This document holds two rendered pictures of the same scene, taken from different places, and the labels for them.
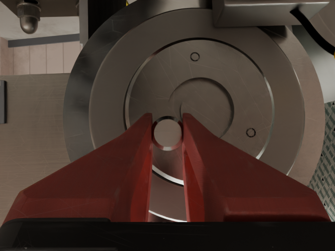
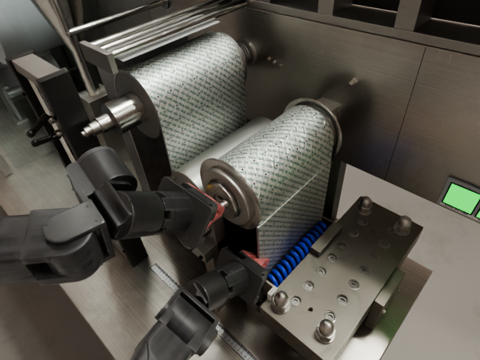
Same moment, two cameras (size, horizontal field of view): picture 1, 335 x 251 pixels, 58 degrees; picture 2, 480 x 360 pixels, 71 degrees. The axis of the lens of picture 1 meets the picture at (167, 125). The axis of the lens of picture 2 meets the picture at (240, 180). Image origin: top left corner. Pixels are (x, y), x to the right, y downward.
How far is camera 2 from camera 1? 0.52 m
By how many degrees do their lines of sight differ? 56
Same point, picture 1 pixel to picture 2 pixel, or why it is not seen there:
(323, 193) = (231, 82)
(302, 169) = (203, 168)
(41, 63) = not seen: outside the picture
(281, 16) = not seen: hidden behind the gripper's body
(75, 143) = (256, 208)
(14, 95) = (434, 189)
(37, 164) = (434, 136)
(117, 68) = (242, 219)
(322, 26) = not seen: hidden behind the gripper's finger
